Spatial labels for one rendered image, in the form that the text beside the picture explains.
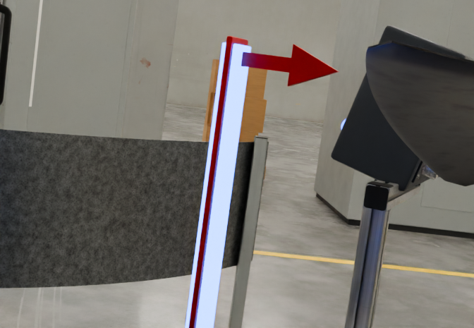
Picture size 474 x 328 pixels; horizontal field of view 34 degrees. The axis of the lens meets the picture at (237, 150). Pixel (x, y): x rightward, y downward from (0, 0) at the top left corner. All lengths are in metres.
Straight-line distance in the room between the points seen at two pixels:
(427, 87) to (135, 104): 4.18
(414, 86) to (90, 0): 5.93
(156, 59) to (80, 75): 1.82
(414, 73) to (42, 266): 1.76
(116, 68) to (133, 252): 4.17
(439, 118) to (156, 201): 1.77
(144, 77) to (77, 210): 2.53
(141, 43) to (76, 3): 1.83
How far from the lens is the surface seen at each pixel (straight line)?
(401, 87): 0.38
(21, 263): 2.04
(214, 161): 0.45
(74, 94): 6.27
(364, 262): 0.99
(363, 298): 0.99
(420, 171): 1.04
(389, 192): 0.96
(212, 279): 0.47
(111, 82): 6.24
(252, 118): 8.38
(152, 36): 4.52
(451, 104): 0.40
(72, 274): 2.09
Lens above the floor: 1.17
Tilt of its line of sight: 6 degrees down
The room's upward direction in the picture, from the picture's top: 8 degrees clockwise
